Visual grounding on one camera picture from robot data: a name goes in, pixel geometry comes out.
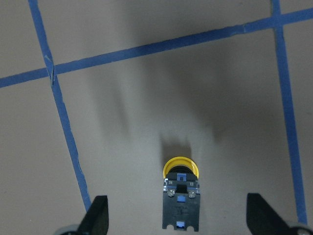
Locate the yellow push button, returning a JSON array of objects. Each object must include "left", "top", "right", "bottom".
[{"left": 162, "top": 156, "right": 201, "bottom": 232}]

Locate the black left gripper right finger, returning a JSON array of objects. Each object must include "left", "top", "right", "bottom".
[{"left": 246, "top": 193, "right": 291, "bottom": 235}]

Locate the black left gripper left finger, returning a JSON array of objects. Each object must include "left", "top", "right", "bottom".
[{"left": 76, "top": 195, "right": 109, "bottom": 235}]

